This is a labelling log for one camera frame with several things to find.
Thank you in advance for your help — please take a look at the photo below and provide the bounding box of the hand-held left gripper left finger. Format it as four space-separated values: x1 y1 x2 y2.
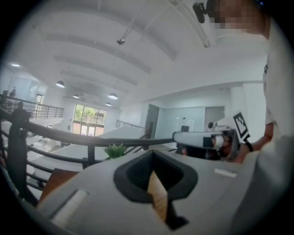
36 149 170 235

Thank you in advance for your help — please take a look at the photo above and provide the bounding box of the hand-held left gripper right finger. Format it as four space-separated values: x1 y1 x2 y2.
153 149 255 235

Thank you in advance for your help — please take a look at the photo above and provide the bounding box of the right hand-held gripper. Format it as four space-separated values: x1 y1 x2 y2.
172 111 251 161

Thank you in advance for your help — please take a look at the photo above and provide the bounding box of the person's right forearm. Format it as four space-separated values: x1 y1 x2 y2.
234 123 275 165

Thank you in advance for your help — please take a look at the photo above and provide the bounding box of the person's right hand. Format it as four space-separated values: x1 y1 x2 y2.
183 137 233 160

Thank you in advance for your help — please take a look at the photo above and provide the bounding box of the grey door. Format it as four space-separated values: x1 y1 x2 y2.
145 104 160 140

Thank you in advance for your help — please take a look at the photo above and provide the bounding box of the wooden table with hairpin legs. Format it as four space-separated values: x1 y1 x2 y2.
38 168 169 224

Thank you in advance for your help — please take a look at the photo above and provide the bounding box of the white vase with green plant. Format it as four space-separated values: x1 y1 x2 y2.
103 143 127 159

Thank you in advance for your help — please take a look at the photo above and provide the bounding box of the dark wrist band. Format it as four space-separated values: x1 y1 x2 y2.
243 135 254 152

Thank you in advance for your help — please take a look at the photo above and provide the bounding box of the black metal railing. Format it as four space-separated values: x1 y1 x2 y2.
0 107 178 202

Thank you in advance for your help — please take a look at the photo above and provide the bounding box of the large glass window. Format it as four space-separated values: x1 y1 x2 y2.
72 103 107 137

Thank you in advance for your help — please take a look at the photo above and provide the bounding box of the person's white shirt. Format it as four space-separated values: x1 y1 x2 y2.
231 18 294 235

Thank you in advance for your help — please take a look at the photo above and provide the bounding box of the distant black railing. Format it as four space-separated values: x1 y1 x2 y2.
0 94 64 120

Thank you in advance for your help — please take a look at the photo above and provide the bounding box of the person's head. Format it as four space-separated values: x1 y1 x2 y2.
206 0 271 39

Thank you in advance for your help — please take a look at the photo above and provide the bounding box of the grey wall panel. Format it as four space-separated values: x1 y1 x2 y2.
205 106 225 132

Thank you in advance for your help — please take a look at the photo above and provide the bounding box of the black head-mounted camera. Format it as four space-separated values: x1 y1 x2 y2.
192 1 216 24

